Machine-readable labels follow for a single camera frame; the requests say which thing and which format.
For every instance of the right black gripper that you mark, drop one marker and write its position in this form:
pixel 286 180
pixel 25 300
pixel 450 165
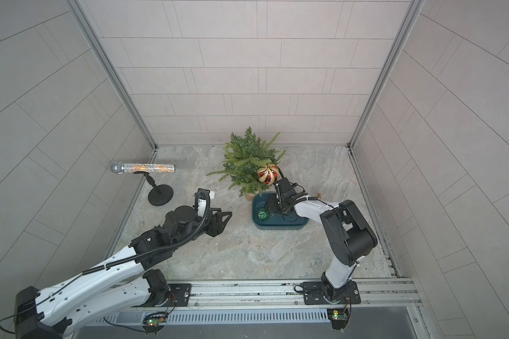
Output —
pixel 271 203

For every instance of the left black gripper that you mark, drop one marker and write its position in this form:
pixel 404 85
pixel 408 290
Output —
pixel 218 229

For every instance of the red gold striped ornament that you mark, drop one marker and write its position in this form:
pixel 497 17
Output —
pixel 267 174

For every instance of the green glitter ball ornament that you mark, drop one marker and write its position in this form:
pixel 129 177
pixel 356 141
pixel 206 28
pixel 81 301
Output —
pixel 262 215

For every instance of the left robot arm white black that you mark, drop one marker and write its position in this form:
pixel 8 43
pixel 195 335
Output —
pixel 127 279

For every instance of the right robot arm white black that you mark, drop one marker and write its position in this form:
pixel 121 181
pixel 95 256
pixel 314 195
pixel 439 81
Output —
pixel 350 236

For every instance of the small green christmas tree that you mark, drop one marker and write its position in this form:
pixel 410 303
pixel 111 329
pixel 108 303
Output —
pixel 244 154

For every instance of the teal plastic tray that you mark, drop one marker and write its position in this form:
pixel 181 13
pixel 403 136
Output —
pixel 277 222

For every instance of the glitter microphone on stand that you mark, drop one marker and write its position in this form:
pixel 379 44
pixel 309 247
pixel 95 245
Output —
pixel 160 194

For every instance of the right circuit board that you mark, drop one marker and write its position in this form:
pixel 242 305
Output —
pixel 339 317

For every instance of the right corner aluminium profile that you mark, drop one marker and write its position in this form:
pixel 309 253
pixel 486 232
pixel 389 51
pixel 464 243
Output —
pixel 408 22

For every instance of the corner aluminium profile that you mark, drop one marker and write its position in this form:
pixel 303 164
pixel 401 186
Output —
pixel 88 32
pixel 408 22

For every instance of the left corner aluminium profile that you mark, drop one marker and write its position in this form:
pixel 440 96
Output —
pixel 88 32

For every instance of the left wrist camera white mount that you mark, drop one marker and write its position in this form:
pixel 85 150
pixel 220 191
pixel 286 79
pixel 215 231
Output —
pixel 200 203

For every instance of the left circuit board with wires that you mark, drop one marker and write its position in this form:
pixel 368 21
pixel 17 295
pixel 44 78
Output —
pixel 153 323

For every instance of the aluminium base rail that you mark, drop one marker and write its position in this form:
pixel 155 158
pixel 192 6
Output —
pixel 241 292

